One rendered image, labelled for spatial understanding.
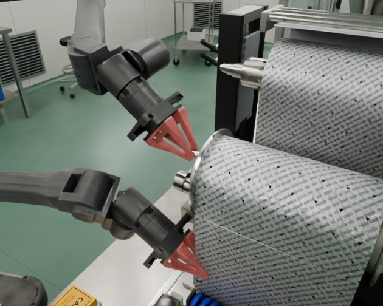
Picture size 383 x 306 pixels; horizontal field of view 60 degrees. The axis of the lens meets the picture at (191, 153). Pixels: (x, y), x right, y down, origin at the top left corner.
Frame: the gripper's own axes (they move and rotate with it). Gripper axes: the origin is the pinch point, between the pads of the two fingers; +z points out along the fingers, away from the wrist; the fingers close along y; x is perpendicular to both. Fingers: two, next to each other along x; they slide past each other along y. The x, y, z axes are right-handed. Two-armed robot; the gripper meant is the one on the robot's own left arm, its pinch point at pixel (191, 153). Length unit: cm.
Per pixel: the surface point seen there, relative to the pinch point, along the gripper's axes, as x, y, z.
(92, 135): -228, -148, -73
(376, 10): 20, -67, 7
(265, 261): 3.2, 7.4, 18.5
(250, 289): -3.9, 7.6, 22.1
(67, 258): -166, -33, -2
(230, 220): 3.2, 7.0, 10.7
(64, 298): -40.3, 17.5, 4.1
